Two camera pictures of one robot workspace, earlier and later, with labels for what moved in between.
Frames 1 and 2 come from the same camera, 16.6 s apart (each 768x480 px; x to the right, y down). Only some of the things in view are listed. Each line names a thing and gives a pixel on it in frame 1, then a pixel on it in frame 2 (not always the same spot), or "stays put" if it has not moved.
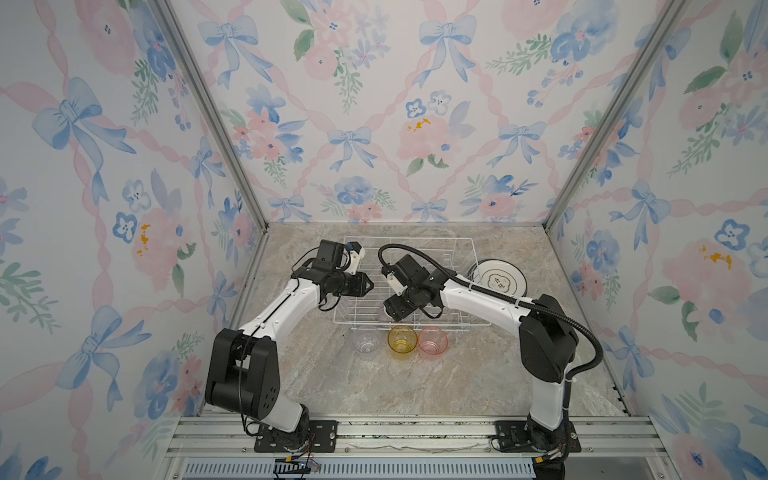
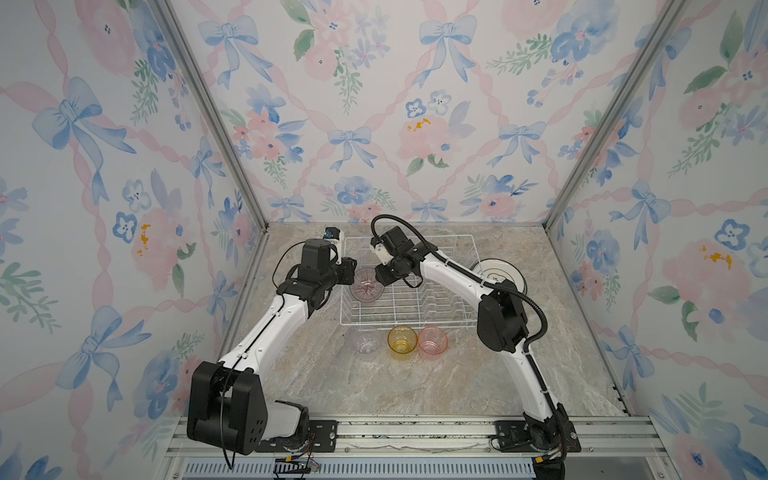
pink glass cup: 432,343 stays put
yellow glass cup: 402,342 stays put
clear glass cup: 366,342 stays put
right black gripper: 393,308 to 380,276
